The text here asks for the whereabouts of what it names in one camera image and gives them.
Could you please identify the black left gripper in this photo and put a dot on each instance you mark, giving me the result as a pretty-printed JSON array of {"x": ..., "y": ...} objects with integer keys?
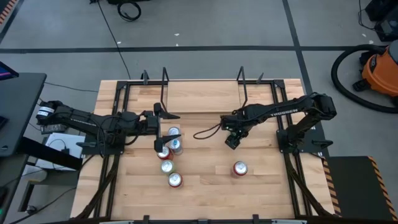
[{"x": 152, "y": 124}]

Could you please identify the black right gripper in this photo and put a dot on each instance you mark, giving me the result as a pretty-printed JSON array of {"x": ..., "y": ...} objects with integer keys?
[{"x": 234, "y": 124}]

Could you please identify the silver can top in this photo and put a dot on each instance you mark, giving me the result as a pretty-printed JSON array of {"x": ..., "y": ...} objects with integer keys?
[{"x": 174, "y": 130}]

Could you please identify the blue tall slim can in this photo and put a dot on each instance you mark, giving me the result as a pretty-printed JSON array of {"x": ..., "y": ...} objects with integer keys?
[{"x": 176, "y": 147}]

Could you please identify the plain red soda can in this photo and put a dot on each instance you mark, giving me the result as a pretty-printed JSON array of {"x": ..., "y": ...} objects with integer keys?
[{"x": 164, "y": 154}]

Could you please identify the red Fanta strawberry can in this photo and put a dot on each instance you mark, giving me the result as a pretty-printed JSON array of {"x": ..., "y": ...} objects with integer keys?
[
  {"x": 240, "y": 168},
  {"x": 175, "y": 180}
]

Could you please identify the pale green soda can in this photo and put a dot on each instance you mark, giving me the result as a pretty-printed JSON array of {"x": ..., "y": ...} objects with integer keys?
[{"x": 167, "y": 166}]

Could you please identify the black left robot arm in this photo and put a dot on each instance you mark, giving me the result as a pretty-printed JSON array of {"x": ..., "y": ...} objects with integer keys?
[{"x": 84, "y": 119}]

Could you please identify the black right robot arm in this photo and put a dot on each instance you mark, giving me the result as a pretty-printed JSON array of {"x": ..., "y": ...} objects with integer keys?
[{"x": 280, "y": 112}]

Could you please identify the white box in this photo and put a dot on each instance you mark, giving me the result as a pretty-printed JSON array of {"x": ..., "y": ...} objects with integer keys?
[{"x": 56, "y": 140}]

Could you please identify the black power adapter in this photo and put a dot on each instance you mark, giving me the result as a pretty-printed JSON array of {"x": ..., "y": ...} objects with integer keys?
[{"x": 54, "y": 128}]

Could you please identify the black diagonal beam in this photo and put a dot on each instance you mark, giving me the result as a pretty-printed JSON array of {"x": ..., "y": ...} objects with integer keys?
[{"x": 49, "y": 154}]

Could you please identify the orange shop vacuum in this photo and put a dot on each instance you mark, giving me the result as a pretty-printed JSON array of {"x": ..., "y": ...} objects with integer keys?
[
  {"x": 381, "y": 71},
  {"x": 334, "y": 74}
]

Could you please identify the black mat with hazard stripes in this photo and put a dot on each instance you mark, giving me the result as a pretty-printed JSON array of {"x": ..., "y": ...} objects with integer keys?
[{"x": 354, "y": 186}]

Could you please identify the black desk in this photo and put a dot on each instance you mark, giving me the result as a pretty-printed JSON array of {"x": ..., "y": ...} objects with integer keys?
[{"x": 21, "y": 109}]

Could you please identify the laptop screen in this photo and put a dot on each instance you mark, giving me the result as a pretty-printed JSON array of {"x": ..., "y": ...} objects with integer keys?
[{"x": 6, "y": 73}]

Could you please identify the black equipment case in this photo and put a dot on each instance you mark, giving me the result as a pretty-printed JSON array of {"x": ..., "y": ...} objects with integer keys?
[{"x": 387, "y": 28}]

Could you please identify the black metal table frame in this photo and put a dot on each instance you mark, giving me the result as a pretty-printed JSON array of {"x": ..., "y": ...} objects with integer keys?
[{"x": 267, "y": 83}]

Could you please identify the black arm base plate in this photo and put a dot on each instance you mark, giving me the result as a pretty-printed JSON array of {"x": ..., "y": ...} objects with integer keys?
[
  {"x": 93, "y": 152},
  {"x": 311, "y": 146}
]

